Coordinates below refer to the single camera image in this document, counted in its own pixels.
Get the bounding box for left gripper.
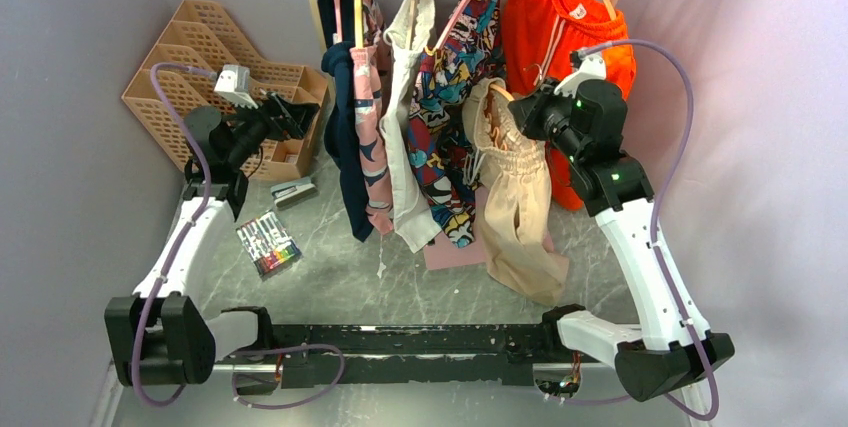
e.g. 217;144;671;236
226;91;320;169

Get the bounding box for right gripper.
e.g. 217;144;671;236
510;76;585;163

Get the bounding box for beige shorts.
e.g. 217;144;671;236
461;92;569;306

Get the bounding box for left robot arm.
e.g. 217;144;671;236
104;92;320;388

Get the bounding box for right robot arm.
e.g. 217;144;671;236
508;79;735;402

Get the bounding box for navy blue shorts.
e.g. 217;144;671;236
317;0;373;242

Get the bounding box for pink patterned shorts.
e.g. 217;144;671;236
350;0;393;235

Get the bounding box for colourful cartoon print shorts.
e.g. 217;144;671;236
406;0;503;248

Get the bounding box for white shorts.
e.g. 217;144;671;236
379;0;440;253

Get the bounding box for orange shorts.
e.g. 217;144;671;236
502;0;637;213

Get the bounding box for yellow hanger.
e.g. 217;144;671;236
353;0;365;49

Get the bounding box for grey stapler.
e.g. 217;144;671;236
270;177;317;209

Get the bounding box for beige plastic file organizer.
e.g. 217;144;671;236
121;0;330;181

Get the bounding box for pack of coloured markers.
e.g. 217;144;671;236
236;210;302;280

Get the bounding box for pink mat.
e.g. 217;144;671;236
422;187;554;270

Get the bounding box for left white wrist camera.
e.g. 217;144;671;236
214;64;259;110

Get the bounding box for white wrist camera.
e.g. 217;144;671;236
554;50;606;98
214;64;259;110

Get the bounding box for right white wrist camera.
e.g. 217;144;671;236
554;50;606;98

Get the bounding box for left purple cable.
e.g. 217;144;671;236
128;62;220;409

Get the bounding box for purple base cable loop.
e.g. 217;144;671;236
230;343;347;412

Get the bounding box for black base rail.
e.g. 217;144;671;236
233;323;597;390

